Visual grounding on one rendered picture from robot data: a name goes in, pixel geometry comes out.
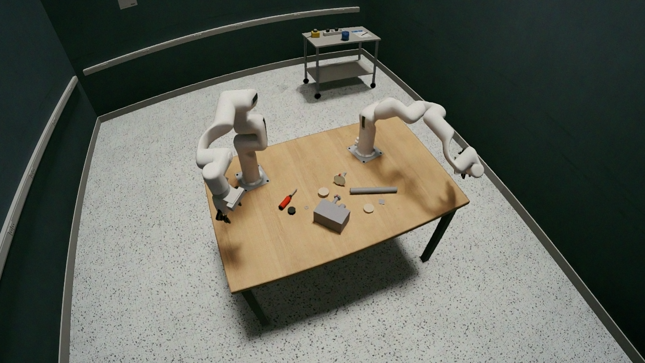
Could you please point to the red flat screwdriver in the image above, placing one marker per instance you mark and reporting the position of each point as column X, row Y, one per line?
column 286, row 201

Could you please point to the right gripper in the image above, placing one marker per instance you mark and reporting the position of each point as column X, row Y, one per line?
column 221, row 207

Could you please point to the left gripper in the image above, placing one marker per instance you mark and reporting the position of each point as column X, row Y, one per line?
column 463, row 174

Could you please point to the white gear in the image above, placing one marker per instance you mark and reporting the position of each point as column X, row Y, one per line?
column 340, row 179

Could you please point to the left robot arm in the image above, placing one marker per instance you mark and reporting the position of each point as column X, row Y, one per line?
column 433, row 116

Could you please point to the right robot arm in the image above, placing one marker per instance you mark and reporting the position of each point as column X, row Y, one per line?
column 232, row 112

